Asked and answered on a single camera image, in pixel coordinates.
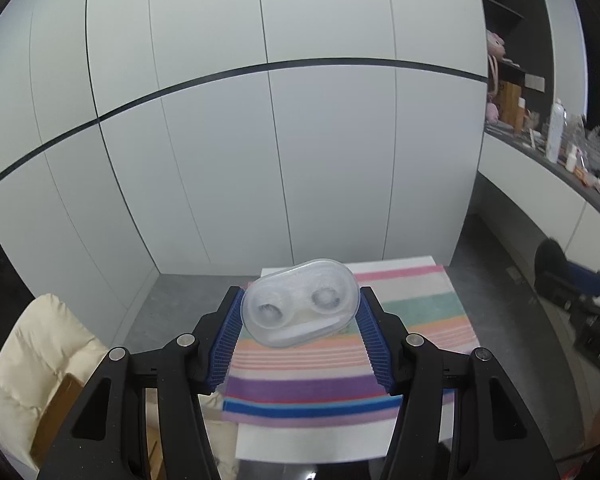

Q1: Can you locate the clear contact lens case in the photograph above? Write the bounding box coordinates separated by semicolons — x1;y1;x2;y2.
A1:
240;259;361;349

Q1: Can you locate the black powder puff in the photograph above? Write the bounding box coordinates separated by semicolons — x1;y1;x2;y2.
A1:
534;238;571;281

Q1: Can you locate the white small table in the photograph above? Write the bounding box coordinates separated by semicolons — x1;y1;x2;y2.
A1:
234;253;456;461

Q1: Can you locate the small white bottle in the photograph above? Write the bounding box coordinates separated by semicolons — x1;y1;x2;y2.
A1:
565;144;579;174

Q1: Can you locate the cream padded chair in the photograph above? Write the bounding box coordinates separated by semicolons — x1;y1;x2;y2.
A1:
0;294;237;479

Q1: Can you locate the striped colourful towel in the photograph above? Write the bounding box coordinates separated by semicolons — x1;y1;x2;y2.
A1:
222;257;479;428

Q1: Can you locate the tall white spray bottle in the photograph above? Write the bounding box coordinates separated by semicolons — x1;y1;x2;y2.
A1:
545;99;566;164

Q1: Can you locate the brown cardboard shelf box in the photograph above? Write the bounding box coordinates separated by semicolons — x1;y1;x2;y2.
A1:
494;80;521;127

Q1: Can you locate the pink plush toy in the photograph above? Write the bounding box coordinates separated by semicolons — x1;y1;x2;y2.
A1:
486;30;506;122

